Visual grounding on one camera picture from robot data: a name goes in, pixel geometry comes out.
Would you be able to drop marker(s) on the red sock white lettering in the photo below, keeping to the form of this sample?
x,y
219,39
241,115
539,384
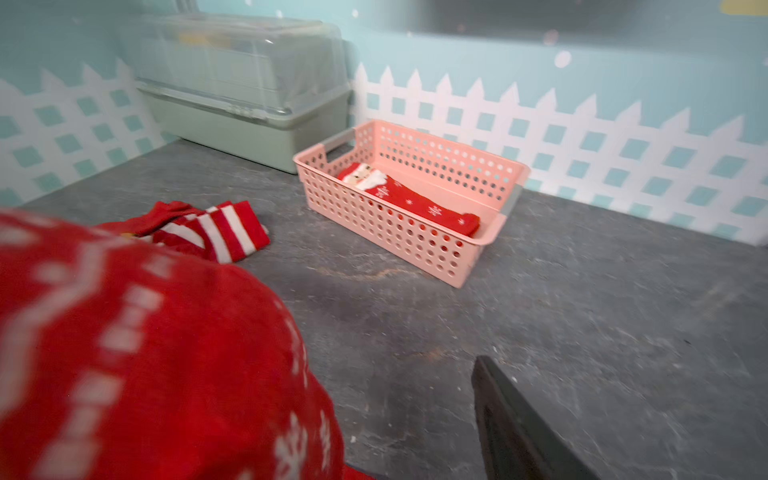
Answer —
x,y
123,360

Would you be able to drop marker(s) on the red white striped sock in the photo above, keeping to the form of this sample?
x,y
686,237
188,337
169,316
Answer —
x,y
226,233

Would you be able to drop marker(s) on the pink plastic basket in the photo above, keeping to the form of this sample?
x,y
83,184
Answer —
x,y
456,176

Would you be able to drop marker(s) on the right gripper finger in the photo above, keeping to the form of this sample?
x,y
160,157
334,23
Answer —
x,y
516,443

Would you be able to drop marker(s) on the red Santa sock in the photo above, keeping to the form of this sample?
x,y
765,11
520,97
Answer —
x,y
365,178

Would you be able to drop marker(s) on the clear lidded storage box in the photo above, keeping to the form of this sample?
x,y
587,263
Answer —
x,y
260,88

